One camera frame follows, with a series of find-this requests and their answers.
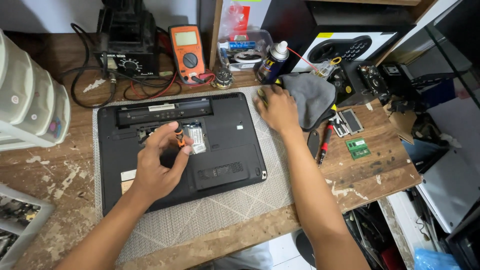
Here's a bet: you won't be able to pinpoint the grey woven work mat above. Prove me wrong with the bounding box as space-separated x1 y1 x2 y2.
92 85 295 265

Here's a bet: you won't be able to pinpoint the blue lubricant spray can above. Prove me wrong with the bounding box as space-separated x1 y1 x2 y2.
256 40 290 85

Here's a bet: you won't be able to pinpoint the person's right hand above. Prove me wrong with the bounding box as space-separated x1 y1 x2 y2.
253 85 303 139

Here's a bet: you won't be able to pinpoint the torn brown cardboard piece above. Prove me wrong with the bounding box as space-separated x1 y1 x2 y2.
383 103 418 145

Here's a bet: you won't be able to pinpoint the black soldering station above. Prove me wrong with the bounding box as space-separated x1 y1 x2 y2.
92 0 160 79

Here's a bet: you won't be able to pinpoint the red black screwdriver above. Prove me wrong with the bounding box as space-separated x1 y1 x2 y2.
318 121 334 168

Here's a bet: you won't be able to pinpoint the green memory module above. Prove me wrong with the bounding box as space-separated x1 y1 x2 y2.
351 147 372 161
345 137 367 151

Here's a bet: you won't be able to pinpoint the blue plastic bag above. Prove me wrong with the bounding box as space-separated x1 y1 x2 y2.
414 247 462 270

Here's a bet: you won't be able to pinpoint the grey microfibre cloth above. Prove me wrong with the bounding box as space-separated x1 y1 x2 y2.
279 72 337 132

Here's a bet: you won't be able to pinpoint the person's left hand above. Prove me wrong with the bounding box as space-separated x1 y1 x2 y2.
131 121 195 205

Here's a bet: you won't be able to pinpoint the black power cable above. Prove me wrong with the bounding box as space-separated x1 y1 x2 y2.
56 23 124 109

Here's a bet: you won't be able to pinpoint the orange black precision screwdriver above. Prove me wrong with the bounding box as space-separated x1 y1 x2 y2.
174 124 187 149

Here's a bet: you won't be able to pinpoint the black laptop upside down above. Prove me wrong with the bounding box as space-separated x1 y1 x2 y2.
97 92 268 217

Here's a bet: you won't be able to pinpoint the orange digital multimeter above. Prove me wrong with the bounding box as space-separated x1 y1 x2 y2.
168 24 207 85

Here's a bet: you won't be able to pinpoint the black plastic pry tool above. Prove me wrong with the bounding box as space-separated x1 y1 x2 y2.
307 130 320 160

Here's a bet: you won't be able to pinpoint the round metal part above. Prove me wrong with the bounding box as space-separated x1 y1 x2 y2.
215 67 235 90

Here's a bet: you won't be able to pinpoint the black hard drive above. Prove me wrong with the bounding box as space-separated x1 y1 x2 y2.
357 64 391 97

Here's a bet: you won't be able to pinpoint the black digital safe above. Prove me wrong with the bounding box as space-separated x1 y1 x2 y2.
260 0 417 74

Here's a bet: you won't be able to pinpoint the silver laptop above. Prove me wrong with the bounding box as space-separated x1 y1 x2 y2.
416 148 480 234

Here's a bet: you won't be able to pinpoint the black laptop cover panel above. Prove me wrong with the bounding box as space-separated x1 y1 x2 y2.
338 108 364 136

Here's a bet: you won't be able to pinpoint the clear plastic container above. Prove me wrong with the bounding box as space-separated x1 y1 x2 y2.
217 29 274 72

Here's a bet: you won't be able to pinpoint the red black multimeter leads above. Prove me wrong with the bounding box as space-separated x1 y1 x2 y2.
130 32 216 100

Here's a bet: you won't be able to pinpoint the grey framed tray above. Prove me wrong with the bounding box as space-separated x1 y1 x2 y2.
0 184 56 270

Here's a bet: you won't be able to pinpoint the person's white shorts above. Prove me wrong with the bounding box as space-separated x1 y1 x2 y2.
202 241 274 270

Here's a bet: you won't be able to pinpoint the white plastic drawer unit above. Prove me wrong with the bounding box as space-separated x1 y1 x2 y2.
0 29 71 152

